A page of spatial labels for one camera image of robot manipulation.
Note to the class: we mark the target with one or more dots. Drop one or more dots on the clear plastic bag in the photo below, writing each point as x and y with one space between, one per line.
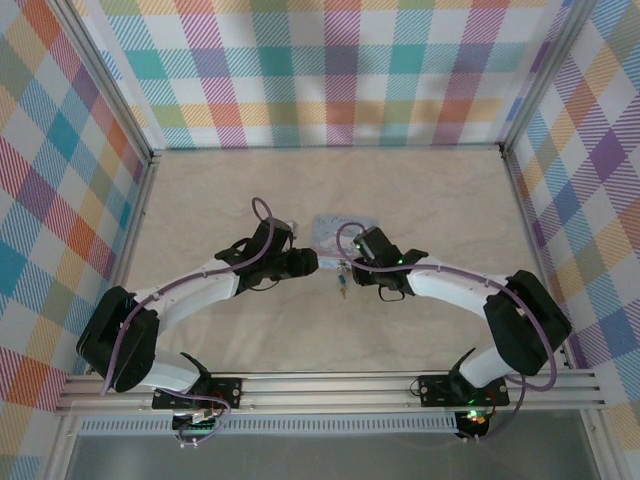
330 230

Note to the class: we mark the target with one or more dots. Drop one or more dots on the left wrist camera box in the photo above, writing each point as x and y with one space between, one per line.
272 235

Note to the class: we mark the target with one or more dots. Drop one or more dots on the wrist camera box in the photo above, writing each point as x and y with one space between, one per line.
272 235
375 245

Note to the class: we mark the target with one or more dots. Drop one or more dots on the small silver padlock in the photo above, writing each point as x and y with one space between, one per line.
341 264

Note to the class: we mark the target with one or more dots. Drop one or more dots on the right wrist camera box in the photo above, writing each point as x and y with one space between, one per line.
375 245

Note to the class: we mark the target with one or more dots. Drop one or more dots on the aluminium corner post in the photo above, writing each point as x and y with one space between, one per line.
540 75
108 75

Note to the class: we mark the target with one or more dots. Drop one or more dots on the orange circuit board with LED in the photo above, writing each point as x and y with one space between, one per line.
475 417

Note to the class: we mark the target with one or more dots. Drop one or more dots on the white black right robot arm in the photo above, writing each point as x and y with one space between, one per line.
450 287

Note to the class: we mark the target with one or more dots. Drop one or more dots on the long aluminium base rail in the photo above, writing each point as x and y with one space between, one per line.
325 390

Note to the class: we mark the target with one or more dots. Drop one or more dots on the grey metal sheet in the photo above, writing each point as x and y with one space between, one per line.
325 457

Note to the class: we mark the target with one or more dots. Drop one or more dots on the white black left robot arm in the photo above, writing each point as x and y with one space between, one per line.
190 295

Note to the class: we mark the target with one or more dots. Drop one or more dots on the key bunch with blue tag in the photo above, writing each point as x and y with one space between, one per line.
341 281

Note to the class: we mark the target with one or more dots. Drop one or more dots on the thin aluminium wall rail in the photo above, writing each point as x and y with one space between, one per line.
325 148

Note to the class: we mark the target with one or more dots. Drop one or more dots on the green connector circuit board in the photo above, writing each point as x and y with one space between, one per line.
200 425

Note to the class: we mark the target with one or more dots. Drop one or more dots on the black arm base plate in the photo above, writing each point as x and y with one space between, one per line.
435 390
227 392

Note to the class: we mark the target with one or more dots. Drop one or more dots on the aluminium table side rail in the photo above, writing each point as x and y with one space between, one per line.
135 225

